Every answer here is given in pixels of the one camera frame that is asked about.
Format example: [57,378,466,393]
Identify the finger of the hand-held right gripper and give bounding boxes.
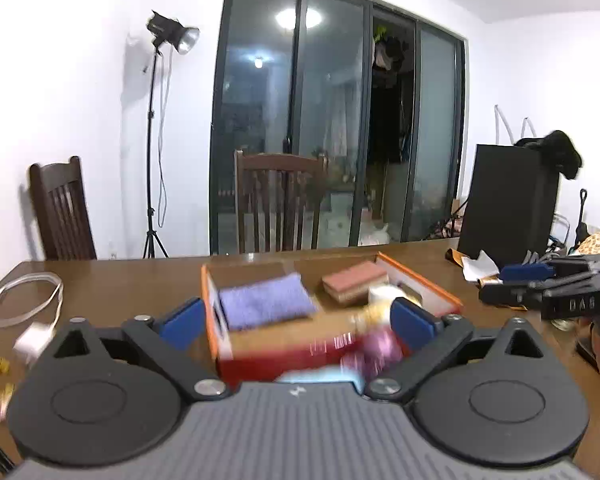
[479,271,600,307]
[499,254,600,283]

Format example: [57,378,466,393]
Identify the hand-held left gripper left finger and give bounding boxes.
[44,297,230,404]

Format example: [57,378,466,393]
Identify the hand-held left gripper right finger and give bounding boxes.
[364,297,552,404]

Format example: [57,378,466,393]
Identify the yellow and white soft toy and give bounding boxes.
[352,284,422,332]

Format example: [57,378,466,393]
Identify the pink sponge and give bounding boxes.
[322,260,390,307]

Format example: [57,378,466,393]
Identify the purple towel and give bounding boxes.
[219,273,318,332]

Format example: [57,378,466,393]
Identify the red cardboard box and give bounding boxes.
[201,252,465,396]

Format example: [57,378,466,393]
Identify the light blue cloth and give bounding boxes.
[275,367,366,394]

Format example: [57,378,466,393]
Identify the crumpled paper scraps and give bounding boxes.
[446,248,504,287]

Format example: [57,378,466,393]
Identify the black cloth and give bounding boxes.
[514,130,584,180]

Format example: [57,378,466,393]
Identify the white charger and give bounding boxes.
[14,323,56,364]

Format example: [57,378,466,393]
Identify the dark wooden chair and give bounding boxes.
[29,156,97,261]
[234,150,329,254]

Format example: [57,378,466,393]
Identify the sliding glass door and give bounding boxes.
[210,0,469,256]

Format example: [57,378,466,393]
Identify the hanging clothes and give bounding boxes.
[372,24,407,72]

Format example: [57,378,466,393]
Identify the studio light on stand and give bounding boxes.
[141,10,201,260]

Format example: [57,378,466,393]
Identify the black long-handled tool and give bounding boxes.
[572,189,592,252]

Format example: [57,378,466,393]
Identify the white cable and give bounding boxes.
[0,272,65,329]

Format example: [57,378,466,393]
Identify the white wall hangers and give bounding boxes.
[494,105,537,144]

